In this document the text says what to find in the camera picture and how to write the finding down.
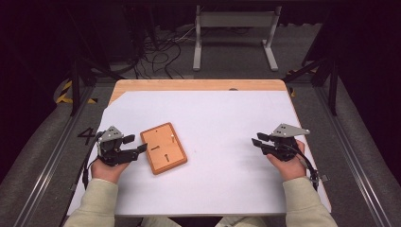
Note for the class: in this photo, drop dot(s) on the black metal stand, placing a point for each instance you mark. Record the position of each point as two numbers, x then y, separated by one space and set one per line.
332 88
75 88

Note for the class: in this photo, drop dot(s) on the brass peg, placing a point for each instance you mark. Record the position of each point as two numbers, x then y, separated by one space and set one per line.
172 138

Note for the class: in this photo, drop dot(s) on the aluminium floor rail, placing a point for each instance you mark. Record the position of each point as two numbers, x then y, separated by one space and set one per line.
47 176
356 170

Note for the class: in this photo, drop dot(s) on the white metal stand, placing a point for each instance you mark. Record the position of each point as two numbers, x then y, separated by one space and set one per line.
236 19

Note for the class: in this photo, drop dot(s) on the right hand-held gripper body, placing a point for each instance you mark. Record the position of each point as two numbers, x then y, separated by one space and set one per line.
283 148

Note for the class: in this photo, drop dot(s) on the person's right hand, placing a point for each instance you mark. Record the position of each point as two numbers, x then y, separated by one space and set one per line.
291 168

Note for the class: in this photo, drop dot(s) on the yellow black hazard tape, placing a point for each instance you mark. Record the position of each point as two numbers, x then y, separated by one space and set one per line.
293 92
64 91

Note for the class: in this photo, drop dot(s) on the wooden tray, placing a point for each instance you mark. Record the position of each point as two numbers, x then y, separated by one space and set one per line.
171 162

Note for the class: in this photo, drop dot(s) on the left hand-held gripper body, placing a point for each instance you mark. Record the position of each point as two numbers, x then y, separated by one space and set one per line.
111 151

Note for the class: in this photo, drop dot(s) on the white table sheet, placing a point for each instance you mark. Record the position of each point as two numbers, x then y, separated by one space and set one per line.
220 132

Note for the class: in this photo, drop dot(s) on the person's left hand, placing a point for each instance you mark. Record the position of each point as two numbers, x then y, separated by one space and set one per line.
107 172

